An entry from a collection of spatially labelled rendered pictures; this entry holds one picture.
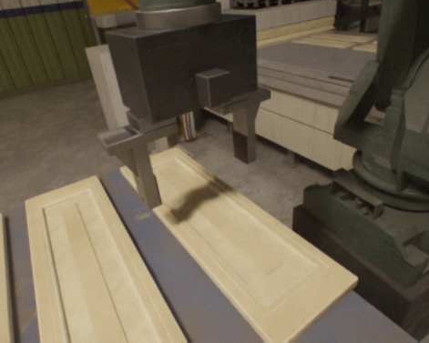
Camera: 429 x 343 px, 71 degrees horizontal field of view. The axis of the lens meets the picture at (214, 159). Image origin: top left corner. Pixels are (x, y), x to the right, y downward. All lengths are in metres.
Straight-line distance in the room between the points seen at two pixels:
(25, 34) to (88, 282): 6.50
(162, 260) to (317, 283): 0.29
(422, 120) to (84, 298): 1.06
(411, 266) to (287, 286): 0.76
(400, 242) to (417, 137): 0.38
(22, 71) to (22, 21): 0.90
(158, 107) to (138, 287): 0.32
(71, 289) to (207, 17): 0.52
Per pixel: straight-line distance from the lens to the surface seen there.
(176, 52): 0.48
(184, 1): 0.49
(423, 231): 1.37
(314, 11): 4.15
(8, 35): 6.96
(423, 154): 1.16
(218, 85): 0.48
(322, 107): 2.22
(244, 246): 0.62
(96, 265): 0.66
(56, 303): 0.64
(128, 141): 0.52
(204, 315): 0.56
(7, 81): 7.05
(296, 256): 0.62
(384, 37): 1.45
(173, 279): 0.61
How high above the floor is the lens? 1.51
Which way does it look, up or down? 30 degrees down
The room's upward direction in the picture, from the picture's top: 6 degrees counter-clockwise
